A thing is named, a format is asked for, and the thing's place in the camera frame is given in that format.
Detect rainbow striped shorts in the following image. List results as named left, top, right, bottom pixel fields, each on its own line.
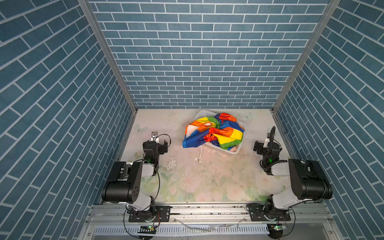
left=183, top=113, right=245, bottom=152

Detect white plastic laundry basket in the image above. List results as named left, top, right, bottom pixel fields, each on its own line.
left=189, top=110, right=245, bottom=155

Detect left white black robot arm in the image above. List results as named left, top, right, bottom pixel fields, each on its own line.
left=101, top=138, right=171, bottom=218

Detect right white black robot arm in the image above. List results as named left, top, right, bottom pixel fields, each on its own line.
left=254, top=141, right=333, bottom=218

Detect left green circuit board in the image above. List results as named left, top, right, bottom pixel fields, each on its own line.
left=138, top=226, right=157, bottom=236

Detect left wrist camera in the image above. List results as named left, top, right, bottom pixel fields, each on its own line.
left=151, top=132, right=159, bottom=143

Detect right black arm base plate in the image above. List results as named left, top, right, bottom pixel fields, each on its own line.
left=246, top=203, right=291, bottom=222

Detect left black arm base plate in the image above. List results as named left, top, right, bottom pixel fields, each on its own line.
left=128, top=206, right=171, bottom=223

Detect aluminium mounting rail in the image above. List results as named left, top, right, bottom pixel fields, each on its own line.
left=79, top=203, right=342, bottom=240

